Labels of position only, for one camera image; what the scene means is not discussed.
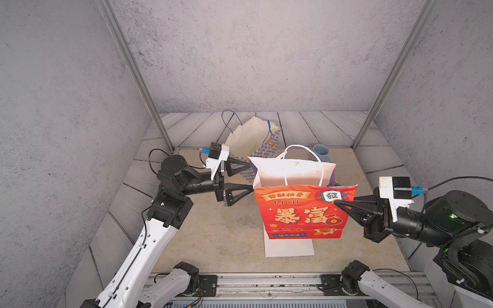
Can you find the red and white paper bag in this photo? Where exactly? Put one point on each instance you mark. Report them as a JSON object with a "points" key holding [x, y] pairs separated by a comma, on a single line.
{"points": [[297, 198]]}

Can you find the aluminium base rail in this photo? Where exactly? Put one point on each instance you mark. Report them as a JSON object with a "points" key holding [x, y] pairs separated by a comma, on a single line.
{"points": [[272, 290]]}

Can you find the light blue mug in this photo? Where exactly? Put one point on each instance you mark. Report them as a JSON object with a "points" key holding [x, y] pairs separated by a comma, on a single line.
{"points": [[323, 153]]}

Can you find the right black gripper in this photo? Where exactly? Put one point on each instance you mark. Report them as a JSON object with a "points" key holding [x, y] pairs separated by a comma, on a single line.
{"points": [[373, 215]]}

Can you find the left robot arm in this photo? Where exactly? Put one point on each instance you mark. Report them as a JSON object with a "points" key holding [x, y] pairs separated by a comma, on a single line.
{"points": [[168, 210]]}

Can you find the blue checkered paper bag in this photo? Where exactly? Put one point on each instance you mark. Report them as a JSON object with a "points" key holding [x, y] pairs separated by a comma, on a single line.
{"points": [[249, 136]]}

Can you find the right metal frame post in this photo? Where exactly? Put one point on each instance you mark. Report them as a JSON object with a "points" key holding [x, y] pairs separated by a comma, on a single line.
{"points": [[410, 43]]}

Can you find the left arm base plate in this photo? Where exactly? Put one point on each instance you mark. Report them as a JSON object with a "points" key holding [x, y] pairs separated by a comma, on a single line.
{"points": [[207, 286]]}

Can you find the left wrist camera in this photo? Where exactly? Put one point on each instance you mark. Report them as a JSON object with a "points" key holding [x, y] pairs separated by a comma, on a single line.
{"points": [[216, 154]]}

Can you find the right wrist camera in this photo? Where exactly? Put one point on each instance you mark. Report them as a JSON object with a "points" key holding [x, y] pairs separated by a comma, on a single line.
{"points": [[399, 192]]}

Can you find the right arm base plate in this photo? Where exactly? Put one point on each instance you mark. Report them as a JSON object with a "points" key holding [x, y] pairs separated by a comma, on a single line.
{"points": [[331, 285]]}

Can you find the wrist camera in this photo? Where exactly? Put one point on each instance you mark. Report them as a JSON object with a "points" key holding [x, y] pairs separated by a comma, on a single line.
{"points": [[399, 192], [216, 154]]}

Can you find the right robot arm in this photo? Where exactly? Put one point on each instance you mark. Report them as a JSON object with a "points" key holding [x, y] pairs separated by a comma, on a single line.
{"points": [[454, 223]]}

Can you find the white happy every day bag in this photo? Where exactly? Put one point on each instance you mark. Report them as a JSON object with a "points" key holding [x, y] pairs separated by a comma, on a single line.
{"points": [[287, 247]]}

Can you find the left metal frame post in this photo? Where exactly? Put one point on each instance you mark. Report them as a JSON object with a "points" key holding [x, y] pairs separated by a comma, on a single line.
{"points": [[124, 49]]}

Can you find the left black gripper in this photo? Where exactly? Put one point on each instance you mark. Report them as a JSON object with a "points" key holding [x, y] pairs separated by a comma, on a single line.
{"points": [[219, 190]]}

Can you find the metal frame post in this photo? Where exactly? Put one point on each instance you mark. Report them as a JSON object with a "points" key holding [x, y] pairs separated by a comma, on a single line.
{"points": [[124, 49], [410, 43]]}

